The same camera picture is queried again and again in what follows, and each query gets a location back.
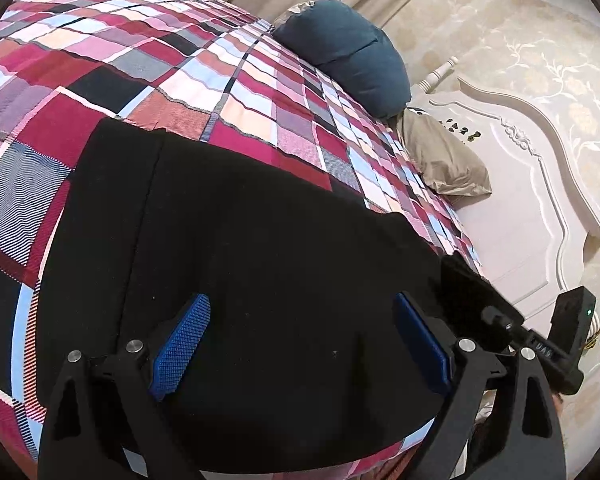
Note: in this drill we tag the black pants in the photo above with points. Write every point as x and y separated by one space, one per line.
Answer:
280 260

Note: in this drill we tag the plaid bed blanket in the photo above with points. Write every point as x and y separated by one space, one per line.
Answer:
130 50

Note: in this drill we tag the dark blue pillow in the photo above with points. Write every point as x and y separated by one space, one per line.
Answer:
350 55

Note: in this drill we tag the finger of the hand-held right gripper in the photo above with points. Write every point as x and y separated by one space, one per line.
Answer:
475 300

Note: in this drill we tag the beige pillow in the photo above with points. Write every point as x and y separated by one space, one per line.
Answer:
440 160

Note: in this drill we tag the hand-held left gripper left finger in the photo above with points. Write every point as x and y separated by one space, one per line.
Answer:
180 345

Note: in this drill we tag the white carved headboard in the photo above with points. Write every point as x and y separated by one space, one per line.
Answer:
520 200

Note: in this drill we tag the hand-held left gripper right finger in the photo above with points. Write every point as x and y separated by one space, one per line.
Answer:
422 347

